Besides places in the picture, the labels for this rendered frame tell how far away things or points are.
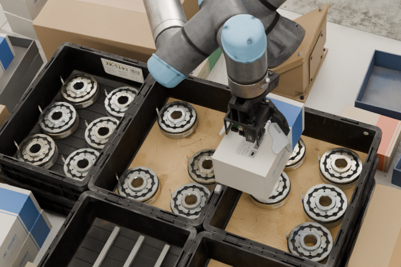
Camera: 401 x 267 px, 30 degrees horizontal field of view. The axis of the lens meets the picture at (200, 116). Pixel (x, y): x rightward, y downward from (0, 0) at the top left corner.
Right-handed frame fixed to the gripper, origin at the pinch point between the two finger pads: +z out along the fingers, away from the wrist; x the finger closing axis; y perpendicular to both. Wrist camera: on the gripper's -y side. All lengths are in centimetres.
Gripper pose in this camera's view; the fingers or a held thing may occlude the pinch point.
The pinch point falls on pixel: (259, 137)
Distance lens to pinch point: 157.4
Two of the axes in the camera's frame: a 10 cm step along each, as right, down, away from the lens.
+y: -4.5, 7.4, -4.9
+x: 8.8, 3.0, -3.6
